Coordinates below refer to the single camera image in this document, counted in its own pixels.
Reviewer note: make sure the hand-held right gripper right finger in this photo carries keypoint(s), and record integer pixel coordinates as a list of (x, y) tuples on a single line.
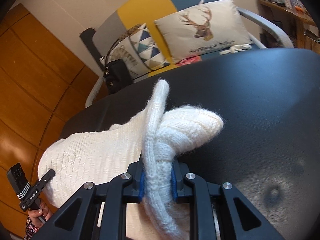
[(174, 187)]

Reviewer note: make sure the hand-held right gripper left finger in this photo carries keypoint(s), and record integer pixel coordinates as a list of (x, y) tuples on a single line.
[(142, 185)]

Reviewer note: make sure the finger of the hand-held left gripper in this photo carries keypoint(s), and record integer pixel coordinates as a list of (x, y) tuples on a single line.
[(47, 176)]

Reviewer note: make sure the cream knit sweater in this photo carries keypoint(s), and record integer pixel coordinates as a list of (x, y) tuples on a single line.
[(100, 150)]

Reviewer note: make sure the person's left forearm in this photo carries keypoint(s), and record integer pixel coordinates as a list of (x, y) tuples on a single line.
[(31, 230)]

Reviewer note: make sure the person's left hand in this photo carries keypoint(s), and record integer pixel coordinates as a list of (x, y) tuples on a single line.
[(35, 215)]

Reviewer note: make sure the wooden wardrobe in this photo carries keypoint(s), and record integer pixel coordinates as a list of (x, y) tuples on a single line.
[(37, 80)]

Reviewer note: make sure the black handbag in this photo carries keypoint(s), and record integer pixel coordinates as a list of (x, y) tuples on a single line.
[(117, 77)]

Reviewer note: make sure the pink patterned cloth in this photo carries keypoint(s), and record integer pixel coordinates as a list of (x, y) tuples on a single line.
[(190, 62)]

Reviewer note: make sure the triangle pattern pillow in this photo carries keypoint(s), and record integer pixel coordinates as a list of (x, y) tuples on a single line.
[(147, 45)]

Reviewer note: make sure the white knit cloth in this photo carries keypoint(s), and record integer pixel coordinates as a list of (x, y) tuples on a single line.
[(235, 48)]

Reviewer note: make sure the deer print pillow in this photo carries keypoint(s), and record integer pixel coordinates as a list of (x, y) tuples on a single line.
[(232, 30)]

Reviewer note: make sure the grey yellow blue armchair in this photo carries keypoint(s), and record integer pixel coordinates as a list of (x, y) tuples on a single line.
[(140, 12)]

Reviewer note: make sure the wooden side table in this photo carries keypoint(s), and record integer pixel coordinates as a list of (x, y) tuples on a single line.
[(300, 27)]

